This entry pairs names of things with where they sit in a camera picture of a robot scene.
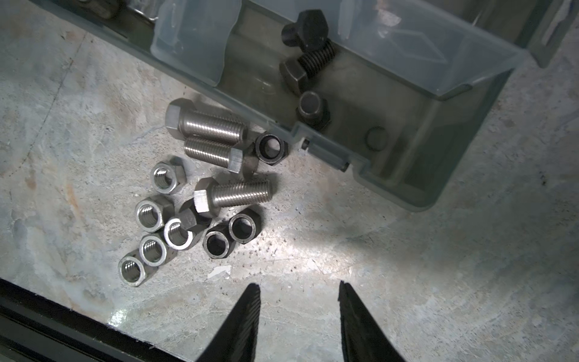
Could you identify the small black screw apart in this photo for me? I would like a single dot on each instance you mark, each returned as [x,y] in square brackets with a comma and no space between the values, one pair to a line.
[309,32]

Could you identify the pile of bolts and nuts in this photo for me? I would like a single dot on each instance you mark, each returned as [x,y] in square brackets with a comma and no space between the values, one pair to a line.
[218,215]

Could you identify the black hex bolt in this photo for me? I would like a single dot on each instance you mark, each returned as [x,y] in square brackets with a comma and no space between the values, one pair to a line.
[313,110]
[298,72]

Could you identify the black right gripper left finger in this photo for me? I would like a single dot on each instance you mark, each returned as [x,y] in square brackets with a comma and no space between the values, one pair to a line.
[237,338]

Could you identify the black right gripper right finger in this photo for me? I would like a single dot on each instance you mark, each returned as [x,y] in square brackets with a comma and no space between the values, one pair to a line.
[362,338]

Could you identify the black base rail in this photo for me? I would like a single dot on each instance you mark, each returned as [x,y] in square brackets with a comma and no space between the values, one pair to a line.
[34,328]

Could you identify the grey transparent organizer box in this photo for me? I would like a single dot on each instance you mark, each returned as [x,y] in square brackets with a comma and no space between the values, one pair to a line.
[408,89]

